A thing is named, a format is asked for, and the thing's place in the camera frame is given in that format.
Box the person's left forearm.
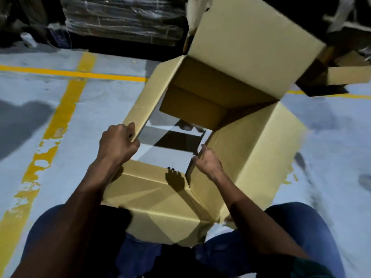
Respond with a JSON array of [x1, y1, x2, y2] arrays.
[[11, 159, 122, 278]]

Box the stacks of cartons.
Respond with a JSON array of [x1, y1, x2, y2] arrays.
[[0, 0, 64, 47], [58, 0, 189, 47]]

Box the person's blue jeans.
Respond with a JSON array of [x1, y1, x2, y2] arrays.
[[20, 202, 347, 278]]

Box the person's left hand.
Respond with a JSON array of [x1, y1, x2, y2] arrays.
[[97, 122, 141, 171]]

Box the large yellowish taped carton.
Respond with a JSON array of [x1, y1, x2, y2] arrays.
[[101, 0, 327, 248]]

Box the person's right forearm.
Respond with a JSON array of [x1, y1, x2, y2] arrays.
[[214, 170, 308, 258]]

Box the brown cardboard box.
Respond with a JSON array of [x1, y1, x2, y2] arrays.
[[295, 46, 371, 97]]

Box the person's right hand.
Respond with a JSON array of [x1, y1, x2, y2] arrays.
[[192, 144, 225, 183]]

